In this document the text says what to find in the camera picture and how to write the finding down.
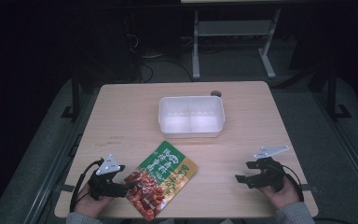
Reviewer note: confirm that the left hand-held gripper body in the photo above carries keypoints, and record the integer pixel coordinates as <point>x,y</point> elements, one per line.
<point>107,166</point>

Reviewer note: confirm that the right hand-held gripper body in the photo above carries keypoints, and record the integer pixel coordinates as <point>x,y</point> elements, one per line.
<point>273,177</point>

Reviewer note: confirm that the green and yellow food packet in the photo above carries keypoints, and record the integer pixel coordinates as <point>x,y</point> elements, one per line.
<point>161,177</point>

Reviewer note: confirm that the person's right hand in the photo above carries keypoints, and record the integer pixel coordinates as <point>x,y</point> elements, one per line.
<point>284,196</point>

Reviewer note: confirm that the person's left hand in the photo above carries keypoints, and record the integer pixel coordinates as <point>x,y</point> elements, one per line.
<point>88,205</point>

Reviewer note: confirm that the grey tape strip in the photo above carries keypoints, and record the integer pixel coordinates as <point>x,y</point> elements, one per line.
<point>67,188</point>
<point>310,188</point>

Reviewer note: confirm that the white plastic container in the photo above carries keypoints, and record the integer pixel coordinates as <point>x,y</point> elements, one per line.
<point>191,119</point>

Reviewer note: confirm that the round grey table grommet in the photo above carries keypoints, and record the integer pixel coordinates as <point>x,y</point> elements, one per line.
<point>216,93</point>

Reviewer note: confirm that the black metal stand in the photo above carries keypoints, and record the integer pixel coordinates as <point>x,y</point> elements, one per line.
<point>334,96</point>

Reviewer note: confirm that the white metal desk frame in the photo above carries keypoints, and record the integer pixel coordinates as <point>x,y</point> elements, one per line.
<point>233,28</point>

